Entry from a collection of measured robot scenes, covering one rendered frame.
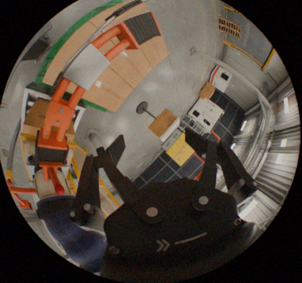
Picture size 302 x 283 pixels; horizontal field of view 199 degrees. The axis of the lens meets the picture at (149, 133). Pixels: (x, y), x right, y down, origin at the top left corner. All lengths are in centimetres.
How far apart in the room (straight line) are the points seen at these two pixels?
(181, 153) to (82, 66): 733
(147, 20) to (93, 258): 59
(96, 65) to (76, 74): 4
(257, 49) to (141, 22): 952
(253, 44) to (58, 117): 965
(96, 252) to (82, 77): 44
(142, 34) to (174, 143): 728
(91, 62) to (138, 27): 11
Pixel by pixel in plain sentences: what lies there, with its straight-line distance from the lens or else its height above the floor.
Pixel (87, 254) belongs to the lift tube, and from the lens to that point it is 37.
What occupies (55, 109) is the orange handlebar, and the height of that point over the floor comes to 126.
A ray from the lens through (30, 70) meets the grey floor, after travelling 159.
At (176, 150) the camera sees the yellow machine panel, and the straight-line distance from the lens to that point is 734.
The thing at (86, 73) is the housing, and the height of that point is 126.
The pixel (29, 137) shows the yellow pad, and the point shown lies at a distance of 42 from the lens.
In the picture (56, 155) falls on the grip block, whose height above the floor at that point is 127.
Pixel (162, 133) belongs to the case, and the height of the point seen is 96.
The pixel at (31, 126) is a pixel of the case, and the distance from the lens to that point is 63.
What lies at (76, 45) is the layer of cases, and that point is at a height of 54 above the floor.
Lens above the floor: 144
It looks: 22 degrees down
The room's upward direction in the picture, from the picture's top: 133 degrees clockwise
